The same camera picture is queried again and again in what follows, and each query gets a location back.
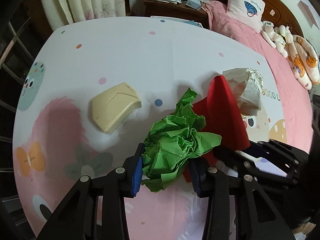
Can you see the white plush toy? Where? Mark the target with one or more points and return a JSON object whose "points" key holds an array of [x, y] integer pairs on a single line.
{"points": [[275, 36]]}

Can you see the white crumpled paper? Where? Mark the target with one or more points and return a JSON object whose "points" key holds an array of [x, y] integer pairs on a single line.
{"points": [[246, 85]]}

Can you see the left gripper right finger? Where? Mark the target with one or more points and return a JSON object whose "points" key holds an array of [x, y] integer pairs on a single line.
{"points": [[198, 169]]}

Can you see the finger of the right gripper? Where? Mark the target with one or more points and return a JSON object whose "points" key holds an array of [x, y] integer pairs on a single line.
{"points": [[280, 147], [233, 160]]}

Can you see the pink bed cover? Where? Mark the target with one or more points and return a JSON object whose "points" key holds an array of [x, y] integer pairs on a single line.
{"points": [[296, 128]]}

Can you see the cream curtain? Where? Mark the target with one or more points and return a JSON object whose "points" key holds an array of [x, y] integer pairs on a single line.
{"points": [[64, 12]]}

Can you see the white purple carton box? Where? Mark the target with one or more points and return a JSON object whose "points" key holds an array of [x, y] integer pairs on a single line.
{"points": [[261, 163]]}

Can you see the blue tissue box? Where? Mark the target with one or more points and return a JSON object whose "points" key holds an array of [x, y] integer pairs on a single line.
{"points": [[195, 4]]}

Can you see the pink embroidered pillow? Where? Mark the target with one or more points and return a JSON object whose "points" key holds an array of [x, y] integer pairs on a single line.
{"points": [[248, 12]]}

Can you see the metal window grille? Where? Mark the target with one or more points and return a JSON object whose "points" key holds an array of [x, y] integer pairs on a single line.
{"points": [[15, 62]]}

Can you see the wooden headboard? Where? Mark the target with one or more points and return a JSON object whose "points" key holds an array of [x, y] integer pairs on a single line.
{"points": [[278, 13]]}

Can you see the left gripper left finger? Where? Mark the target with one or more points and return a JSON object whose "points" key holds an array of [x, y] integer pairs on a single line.
{"points": [[133, 173]]}

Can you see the green paper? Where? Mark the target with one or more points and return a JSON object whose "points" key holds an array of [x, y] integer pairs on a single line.
{"points": [[172, 141]]}

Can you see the wooden nightstand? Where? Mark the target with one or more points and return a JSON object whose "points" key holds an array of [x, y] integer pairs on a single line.
{"points": [[156, 8]]}

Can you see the cartoon printed tablecloth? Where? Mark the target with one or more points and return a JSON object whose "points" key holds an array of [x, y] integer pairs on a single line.
{"points": [[96, 87]]}

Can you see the cream plastic case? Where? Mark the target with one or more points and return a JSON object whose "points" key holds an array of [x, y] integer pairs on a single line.
{"points": [[111, 107]]}

